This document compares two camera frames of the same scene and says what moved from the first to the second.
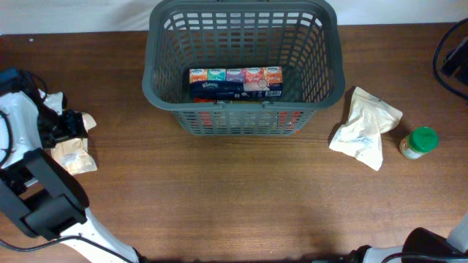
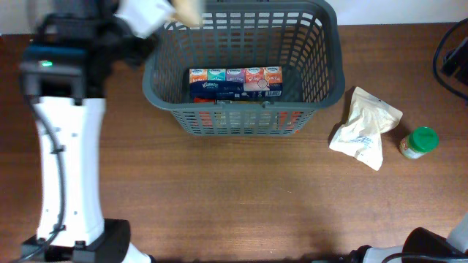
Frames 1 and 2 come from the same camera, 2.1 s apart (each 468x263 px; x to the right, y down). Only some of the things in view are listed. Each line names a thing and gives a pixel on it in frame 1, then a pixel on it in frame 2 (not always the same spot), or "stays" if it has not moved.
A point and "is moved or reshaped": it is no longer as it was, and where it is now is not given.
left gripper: [68, 122] → [137, 49]
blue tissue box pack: [235, 83] stays
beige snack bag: [73, 154] is moved or reshaped
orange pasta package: [247, 122] stays
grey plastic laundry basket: [234, 68] stays
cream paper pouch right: [362, 136] stays
